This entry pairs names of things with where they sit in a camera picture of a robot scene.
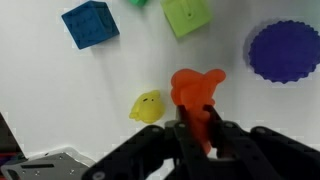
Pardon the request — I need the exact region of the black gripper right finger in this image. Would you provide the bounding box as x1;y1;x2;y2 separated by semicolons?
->
203;104;320;180

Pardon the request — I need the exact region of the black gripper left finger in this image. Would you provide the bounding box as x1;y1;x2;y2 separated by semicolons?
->
81;105;214;180

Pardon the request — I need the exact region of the orange plush toy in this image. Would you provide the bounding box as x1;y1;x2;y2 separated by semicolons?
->
170;68;227;156

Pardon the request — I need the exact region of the yellow rubber duck toy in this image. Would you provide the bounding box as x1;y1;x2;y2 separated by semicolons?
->
129;89;166;125

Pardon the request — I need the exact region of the grey metal plate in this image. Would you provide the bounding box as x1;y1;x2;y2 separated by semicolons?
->
0;146;96;180

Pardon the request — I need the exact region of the purple spiky ball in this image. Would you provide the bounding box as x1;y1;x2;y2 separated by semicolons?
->
248;20;320;84

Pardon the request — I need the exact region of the light green soft cube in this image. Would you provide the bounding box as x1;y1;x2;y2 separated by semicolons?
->
159;0;213;39

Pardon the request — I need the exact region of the dark blue soft cube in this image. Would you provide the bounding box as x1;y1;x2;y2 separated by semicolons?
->
61;0;120;50

